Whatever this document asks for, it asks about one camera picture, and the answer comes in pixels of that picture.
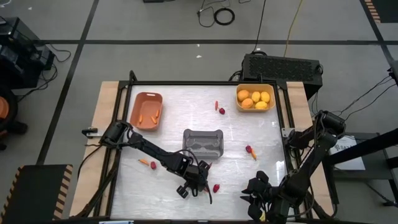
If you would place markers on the white paper sign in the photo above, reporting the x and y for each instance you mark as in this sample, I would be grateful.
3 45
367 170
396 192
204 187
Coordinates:
349 157

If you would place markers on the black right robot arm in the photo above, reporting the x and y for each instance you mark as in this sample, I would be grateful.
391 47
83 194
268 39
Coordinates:
311 165

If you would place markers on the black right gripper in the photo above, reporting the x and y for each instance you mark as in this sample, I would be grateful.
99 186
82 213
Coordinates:
267 194

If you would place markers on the black table frame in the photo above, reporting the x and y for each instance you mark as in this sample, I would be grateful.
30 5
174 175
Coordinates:
119 174

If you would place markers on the black computer case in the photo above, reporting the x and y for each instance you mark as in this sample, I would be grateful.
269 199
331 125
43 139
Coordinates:
281 70

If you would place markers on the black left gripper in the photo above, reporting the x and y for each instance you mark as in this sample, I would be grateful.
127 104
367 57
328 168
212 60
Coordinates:
196 177

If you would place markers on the grey translucent plastic basket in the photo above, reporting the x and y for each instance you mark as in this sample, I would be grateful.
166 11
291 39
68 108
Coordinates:
202 143

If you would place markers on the black mat striped edge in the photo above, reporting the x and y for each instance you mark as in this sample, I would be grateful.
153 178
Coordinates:
37 193
385 9

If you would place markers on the orange plastic basket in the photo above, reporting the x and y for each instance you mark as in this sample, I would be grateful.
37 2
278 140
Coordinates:
146 104

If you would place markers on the orange and black machine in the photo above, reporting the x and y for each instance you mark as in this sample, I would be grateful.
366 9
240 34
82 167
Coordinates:
4 112

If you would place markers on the metal mounting bracket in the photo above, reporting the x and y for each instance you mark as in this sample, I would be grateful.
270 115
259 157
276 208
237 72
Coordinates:
90 132
287 132

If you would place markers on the orange-yellow mango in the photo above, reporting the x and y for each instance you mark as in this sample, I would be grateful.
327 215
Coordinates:
243 95
247 103

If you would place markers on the wooden table board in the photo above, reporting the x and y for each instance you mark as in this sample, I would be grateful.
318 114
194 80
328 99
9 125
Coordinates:
93 177
298 96

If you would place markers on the yellow plastic basket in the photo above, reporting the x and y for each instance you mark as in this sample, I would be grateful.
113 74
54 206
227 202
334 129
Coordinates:
255 86

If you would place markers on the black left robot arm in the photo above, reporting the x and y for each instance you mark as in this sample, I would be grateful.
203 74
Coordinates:
149 149

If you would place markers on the black equipment rack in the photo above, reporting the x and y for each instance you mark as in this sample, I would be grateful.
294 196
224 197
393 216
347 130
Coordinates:
18 53

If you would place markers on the black cart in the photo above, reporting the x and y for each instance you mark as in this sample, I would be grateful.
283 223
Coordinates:
373 161

